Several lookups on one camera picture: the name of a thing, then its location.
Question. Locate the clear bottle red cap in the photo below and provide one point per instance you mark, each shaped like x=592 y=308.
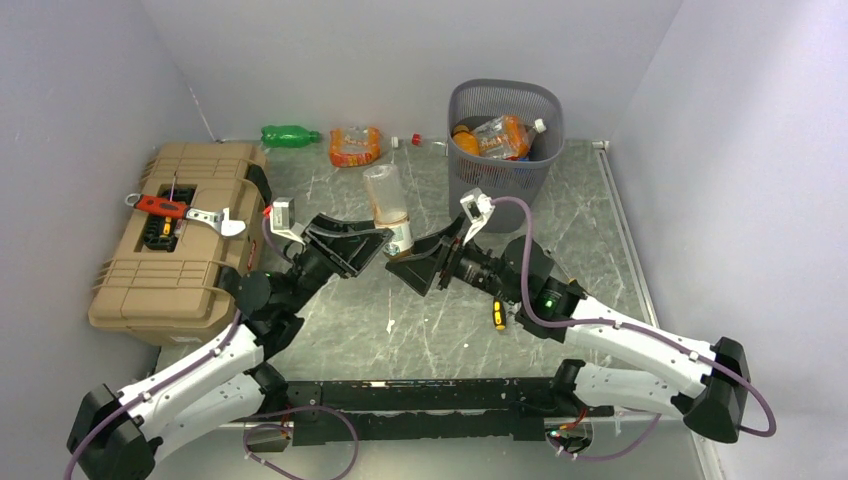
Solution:
x=434 y=145

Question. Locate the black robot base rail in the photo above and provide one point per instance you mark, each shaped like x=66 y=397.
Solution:
x=520 y=408

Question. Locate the yellow black screwdriver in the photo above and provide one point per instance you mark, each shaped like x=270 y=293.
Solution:
x=573 y=285
x=498 y=315

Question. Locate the green plastic bottle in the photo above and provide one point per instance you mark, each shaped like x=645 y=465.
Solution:
x=288 y=136

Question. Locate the orange wrapped bottle pack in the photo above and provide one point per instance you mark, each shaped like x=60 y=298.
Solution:
x=354 y=146

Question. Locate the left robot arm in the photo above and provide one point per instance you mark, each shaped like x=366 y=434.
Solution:
x=125 y=434

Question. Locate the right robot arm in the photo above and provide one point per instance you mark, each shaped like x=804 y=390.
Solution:
x=701 y=383

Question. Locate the red handled adjustable wrench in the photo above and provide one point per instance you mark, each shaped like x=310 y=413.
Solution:
x=220 y=221

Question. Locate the tan plastic toolbox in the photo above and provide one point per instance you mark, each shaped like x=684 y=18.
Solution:
x=172 y=281

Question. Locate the large orange label bottle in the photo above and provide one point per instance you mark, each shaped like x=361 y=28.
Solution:
x=507 y=137

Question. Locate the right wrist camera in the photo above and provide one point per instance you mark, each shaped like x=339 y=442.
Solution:
x=478 y=208

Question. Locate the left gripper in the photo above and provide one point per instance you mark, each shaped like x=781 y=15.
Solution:
x=337 y=244

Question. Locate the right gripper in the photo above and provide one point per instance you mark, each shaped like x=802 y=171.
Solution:
x=418 y=271

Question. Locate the brown tea bottle green cap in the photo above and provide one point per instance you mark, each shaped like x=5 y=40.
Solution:
x=387 y=198

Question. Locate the grey mesh waste bin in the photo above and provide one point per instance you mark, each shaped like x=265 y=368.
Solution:
x=477 y=101

